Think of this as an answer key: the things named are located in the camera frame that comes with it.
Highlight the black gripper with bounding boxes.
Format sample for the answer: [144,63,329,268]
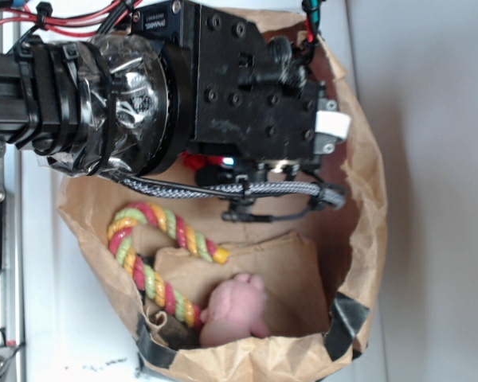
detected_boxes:
[131,1,351,173]

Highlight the red paper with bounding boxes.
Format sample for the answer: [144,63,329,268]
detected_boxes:
[182,152,223,171]

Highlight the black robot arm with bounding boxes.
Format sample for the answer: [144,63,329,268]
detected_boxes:
[0,1,351,179]

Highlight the brown paper bag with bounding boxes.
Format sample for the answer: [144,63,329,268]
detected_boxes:
[55,7,388,382]

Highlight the pink plush toy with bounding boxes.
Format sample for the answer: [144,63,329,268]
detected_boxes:
[200,273,271,348]

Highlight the dark brown cylindrical object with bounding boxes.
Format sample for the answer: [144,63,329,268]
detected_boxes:
[150,310,200,349]

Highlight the red wires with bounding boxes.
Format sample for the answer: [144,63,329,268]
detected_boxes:
[0,0,144,33]

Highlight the multicolour twisted rope toy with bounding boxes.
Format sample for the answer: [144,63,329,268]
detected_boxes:
[107,202,230,330]

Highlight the aluminium frame rail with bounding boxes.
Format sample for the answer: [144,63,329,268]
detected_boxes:
[0,0,28,382]

